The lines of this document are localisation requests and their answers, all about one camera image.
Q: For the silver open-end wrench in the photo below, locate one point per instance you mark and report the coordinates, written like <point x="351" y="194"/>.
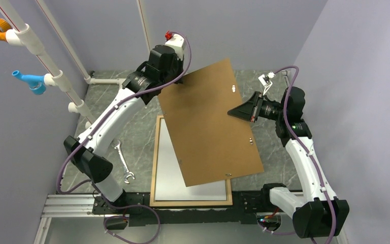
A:
<point x="127" y="173"/>

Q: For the blue pipe fitting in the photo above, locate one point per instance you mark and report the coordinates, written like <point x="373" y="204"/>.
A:
<point x="35" y="83"/>

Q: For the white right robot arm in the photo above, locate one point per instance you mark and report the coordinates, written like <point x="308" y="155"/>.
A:
<point x="319" y="212"/>

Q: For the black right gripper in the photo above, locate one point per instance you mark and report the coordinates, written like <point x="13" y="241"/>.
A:
<point x="248" y="111"/>

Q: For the brown fibreboard backing board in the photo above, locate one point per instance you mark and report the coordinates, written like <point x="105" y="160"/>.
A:
<point x="209" y="144"/>

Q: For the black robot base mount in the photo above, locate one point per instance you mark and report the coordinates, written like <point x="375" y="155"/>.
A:
<point x="246" y="206"/>

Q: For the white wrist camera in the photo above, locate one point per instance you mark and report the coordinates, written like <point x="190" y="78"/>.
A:
<point x="266" y="81"/>
<point x="177" y="42"/>

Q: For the light wooden picture frame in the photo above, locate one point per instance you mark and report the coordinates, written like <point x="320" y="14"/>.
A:
<point x="154" y="203"/>

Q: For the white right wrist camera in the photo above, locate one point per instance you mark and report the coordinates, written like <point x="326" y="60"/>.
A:
<point x="266" y="81"/>

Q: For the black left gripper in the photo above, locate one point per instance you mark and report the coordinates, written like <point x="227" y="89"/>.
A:
<point x="179" y="63"/>

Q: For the white PVC pipe stand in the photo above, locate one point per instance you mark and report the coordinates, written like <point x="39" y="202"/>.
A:
<point x="21" y="34"/>

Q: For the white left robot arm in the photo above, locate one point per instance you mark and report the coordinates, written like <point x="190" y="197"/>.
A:
<point x="86" y="152"/>

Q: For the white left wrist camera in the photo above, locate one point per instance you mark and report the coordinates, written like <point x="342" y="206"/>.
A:
<point x="177" y="42"/>

